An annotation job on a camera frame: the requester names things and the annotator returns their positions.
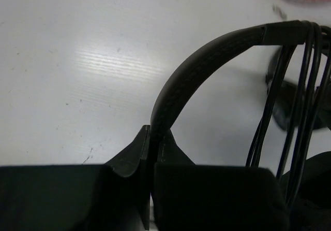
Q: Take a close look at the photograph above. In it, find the small metal screw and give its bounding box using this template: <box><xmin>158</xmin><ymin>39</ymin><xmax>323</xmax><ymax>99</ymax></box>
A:
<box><xmin>272</xmin><ymin>5</ymin><xmax>288</xmax><ymax>21</ymax></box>

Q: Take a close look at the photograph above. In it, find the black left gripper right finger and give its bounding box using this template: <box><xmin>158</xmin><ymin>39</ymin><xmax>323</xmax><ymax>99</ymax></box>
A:
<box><xmin>154</xmin><ymin>132</ymin><xmax>290</xmax><ymax>230</ymax></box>

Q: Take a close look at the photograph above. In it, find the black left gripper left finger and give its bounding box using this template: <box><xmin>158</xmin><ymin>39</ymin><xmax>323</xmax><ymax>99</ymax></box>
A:
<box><xmin>1</xmin><ymin>125</ymin><xmax>150</xmax><ymax>230</ymax></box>

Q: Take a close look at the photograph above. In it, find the large black gaming headset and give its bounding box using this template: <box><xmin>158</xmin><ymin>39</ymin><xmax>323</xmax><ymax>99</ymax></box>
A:
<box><xmin>151</xmin><ymin>21</ymin><xmax>330</xmax><ymax>230</ymax></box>

